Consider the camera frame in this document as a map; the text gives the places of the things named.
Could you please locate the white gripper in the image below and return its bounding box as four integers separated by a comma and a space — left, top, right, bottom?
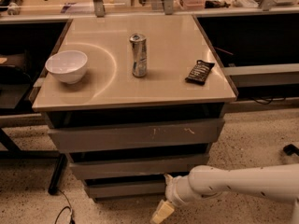
150, 173, 202, 224

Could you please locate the grey middle drawer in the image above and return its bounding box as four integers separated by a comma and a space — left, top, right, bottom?
69, 154, 209, 180

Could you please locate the grey bottom drawer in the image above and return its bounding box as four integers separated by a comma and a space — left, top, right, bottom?
84, 175, 165, 200

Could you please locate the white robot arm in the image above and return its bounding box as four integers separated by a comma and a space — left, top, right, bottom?
150, 164, 299, 224

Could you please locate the black desk leg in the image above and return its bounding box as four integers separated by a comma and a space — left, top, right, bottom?
48, 154, 66, 195

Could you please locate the white ceramic bowl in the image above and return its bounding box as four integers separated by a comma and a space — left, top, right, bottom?
45, 50, 88, 84

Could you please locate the grey drawer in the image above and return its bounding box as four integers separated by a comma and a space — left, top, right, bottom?
84, 175, 165, 200
49, 119, 224, 153
69, 154, 209, 180

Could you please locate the black snack bar packet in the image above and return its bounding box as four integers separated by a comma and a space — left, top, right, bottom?
185, 60, 215, 85

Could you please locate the grey metal shelf post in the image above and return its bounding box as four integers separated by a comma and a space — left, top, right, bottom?
93, 0, 105, 17

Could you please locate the grey top drawer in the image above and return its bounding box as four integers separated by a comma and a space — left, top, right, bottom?
49, 119, 224, 153

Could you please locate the grey drawer cabinet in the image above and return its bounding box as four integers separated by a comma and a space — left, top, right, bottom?
32, 14, 239, 203

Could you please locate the silver drink can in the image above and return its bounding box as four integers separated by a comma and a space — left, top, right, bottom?
129, 34, 147, 77

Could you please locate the black floor cable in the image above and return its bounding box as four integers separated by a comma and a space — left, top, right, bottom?
53, 189, 77, 224

